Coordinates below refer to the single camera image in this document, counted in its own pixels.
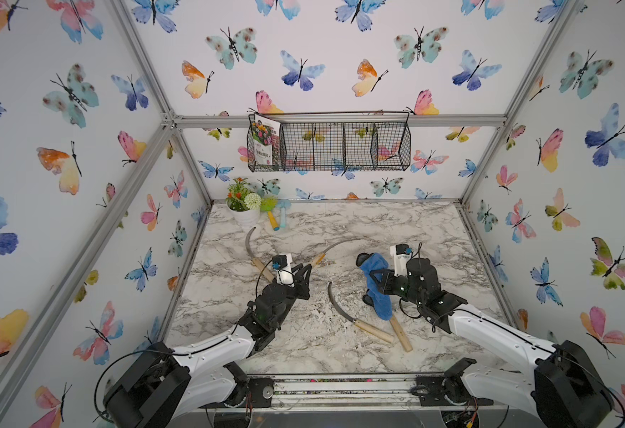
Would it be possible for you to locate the blue rag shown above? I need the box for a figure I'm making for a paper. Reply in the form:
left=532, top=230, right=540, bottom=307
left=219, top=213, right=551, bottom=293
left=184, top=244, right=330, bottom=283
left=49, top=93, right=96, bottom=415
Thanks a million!
left=359, top=253, right=393, bottom=321

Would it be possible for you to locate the sickle wooden handle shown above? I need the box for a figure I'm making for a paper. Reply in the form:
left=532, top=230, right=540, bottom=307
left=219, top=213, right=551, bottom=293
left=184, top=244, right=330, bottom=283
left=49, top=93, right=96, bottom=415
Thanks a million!
left=389, top=316, right=413, bottom=352
left=327, top=281, right=394, bottom=343
left=245, top=225, right=276, bottom=284
left=310, top=238, right=358, bottom=267

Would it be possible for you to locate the colourful booklet in basket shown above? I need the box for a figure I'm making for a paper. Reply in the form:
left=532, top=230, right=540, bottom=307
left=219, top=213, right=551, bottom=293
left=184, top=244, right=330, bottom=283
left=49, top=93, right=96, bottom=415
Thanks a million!
left=250, top=114, right=281, bottom=167

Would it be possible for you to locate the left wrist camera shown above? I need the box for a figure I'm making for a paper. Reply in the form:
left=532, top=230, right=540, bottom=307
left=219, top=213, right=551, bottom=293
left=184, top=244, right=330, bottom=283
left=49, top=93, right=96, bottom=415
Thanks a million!
left=271, top=253, right=294, bottom=286

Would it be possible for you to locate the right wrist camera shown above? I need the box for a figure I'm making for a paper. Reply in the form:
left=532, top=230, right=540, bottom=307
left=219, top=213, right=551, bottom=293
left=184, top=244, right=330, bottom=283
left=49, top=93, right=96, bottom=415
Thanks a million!
left=389, top=244, right=413, bottom=276

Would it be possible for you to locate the black wire basket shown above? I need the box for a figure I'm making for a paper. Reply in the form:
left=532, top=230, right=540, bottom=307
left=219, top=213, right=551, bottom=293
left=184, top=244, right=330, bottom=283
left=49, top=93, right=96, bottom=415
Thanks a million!
left=247, top=112, right=412, bottom=173

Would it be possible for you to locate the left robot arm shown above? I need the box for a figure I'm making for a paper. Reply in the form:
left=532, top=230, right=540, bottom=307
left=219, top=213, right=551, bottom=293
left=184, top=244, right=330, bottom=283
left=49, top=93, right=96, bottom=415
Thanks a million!
left=94, top=264, right=312, bottom=427

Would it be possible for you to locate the light blue toy tool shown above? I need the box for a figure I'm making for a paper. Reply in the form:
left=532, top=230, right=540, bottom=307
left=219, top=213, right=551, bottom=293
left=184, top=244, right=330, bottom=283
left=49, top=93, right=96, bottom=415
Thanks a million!
left=276, top=199, right=291, bottom=228

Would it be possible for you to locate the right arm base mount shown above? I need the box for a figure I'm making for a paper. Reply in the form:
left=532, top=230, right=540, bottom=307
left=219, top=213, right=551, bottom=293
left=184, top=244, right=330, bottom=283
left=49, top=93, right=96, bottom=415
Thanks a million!
left=410, top=358, right=494, bottom=407

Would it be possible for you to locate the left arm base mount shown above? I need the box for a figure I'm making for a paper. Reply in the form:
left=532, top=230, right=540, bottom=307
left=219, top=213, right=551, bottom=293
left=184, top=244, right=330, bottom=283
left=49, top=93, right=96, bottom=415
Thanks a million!
left=196, top=362, right=275, bottom=409

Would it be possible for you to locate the potted artificial plant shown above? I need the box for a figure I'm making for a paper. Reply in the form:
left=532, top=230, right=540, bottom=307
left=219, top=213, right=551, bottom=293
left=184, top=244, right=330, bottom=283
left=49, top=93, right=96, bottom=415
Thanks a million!
left=226, top=178, right=262, bottom=229

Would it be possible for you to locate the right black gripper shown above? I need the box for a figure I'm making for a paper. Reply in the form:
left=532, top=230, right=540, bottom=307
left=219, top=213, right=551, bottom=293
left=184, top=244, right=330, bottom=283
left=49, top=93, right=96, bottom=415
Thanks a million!
left=368, top=267, right=425, bottom=310

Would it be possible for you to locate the green yellow toy brush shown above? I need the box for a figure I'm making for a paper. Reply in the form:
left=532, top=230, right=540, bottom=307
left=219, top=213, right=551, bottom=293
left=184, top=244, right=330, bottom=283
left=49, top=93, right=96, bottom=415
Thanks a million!
left=260, top=197, right=280, bottom=231

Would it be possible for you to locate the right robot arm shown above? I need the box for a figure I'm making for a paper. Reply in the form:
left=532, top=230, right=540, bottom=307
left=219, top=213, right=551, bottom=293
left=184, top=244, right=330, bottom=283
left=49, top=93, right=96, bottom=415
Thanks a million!
left=355, top=245, right=617, bottom=427

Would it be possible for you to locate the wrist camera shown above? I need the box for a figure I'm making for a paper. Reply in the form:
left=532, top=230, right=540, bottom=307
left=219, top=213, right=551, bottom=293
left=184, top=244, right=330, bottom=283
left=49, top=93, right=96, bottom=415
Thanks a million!
left=271, top=253, right=294, bottom=286
left=389, top=244, right=413, bottom=276

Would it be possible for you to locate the aluminium front rail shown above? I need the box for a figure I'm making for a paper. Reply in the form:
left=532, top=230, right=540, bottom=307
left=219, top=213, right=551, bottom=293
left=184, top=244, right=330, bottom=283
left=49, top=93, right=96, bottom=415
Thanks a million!
left=113, top=373, right=565, bottom=414

